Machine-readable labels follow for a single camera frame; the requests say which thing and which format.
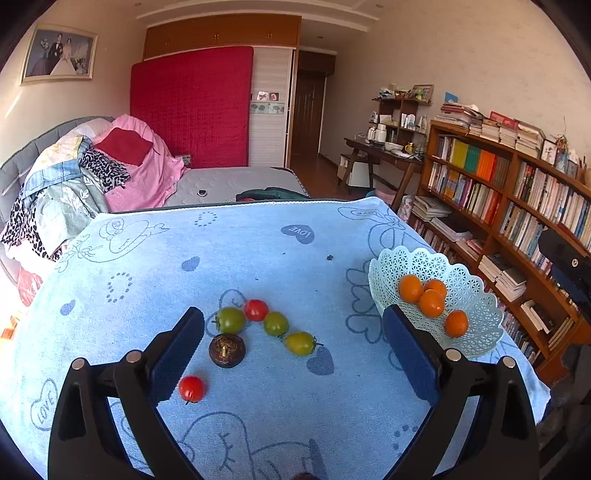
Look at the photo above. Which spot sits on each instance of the grey bed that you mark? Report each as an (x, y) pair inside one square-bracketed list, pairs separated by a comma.
[(208, 186)]

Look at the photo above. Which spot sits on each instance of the small wooden shelf unit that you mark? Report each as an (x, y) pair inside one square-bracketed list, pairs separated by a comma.
[(399, 113)]

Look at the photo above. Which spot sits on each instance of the wooden desk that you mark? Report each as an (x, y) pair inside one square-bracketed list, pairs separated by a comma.
[(409, 167)]

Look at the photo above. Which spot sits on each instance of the white lattice plastic basket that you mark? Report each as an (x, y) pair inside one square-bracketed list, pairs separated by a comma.
[(464, 292)]

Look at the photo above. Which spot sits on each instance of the red upright mattress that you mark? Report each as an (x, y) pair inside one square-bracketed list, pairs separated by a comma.
[(198, 103)]

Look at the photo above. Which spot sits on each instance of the wooden wardrobe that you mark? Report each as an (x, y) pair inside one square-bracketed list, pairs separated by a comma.
[(275, 39)]

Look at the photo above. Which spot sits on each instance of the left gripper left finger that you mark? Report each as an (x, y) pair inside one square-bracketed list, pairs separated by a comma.
[(85, 442)]

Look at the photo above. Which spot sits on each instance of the green tomato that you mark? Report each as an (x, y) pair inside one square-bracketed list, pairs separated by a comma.
[(301, 343), (275, 324), (229, 320)]

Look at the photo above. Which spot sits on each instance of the pink trash bin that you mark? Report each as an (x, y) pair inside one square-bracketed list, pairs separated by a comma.
[(387, 195)]

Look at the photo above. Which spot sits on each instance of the small orange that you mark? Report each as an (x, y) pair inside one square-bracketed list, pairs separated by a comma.
[(436, 285)]

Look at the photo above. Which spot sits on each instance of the framed wedding photo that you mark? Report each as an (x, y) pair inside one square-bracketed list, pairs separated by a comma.
[(59, 53)]

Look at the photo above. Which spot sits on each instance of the dark brown passion fruit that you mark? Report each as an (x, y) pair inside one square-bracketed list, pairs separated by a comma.
[(227, 350)]

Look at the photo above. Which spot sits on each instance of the wooden bookshelf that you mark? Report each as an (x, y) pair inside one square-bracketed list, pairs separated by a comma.
[(513, 219)]

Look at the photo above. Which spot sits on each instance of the light blue patterned towel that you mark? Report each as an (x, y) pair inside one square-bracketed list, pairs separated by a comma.
[(347, 411)]

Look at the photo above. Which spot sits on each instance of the dark wooden door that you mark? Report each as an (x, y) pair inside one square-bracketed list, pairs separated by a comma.
[(313, 70)]

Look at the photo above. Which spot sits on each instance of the pile of clothes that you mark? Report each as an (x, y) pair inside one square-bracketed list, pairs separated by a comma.
[(57, 183)]

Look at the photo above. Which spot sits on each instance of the red tomato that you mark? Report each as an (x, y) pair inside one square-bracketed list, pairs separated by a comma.
[(255, 310), (191, 389)]

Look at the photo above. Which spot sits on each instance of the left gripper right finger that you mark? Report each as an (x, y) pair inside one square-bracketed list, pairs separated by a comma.
[(502, 441)]

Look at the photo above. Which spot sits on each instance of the large orange front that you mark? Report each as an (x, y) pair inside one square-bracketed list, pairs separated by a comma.
[(431, 304)]

